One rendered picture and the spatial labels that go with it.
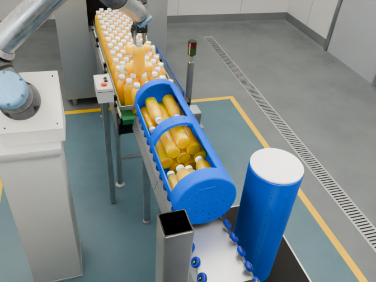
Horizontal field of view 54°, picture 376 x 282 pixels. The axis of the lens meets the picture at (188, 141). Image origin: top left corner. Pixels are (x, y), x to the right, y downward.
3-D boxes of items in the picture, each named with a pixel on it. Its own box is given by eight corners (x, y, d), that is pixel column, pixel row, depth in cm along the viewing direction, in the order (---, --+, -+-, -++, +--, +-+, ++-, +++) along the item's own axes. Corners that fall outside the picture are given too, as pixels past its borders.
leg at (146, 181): (144, 224, 284) (142, 163, 246) (142, 219, 288) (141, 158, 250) (151, 223, 285) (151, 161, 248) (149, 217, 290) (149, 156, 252)
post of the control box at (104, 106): (111, 203, 299) (101, 97, 239) (109, 200, 302) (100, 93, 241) (115, 202, 300) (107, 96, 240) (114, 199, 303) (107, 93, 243)
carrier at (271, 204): (278, 274, 240) (253, 241, 259) (316, 175, 187) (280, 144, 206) (243, 292, 228) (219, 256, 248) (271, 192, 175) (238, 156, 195)
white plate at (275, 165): (315, 173, 186) (314, 175, 187) (280, 142, 205) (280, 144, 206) (272, 189, 175) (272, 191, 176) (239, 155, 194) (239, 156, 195)
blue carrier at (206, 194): (174, 231, 163) (174, 186, 146) (135, 122, 228) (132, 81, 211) (234, 217, 170) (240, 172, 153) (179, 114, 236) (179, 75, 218)
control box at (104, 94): (98, 103, 232) (97, 89, 225) (94, 88, 247) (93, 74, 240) (114, 102, 235) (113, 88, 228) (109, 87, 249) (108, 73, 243)
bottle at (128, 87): (131, 102, 253) (131, 78, 242) (137, 107, 249) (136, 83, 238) (122, 105, 250) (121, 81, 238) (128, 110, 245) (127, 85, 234)
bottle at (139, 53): (132, 74, 233) (132, 46, 222) (135, 69, 239) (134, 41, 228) (143, 75, 233) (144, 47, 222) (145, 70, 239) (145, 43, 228)
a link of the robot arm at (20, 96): (11, 120, 165) (1, 114, 148) (-14, 89, 163) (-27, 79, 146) (40, 100, 168) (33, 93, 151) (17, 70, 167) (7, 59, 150)
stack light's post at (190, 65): (181, 175, 330) (189, 63, 264) (179, 173, 333) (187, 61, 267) (184, 175, 332) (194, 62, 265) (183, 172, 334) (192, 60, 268)
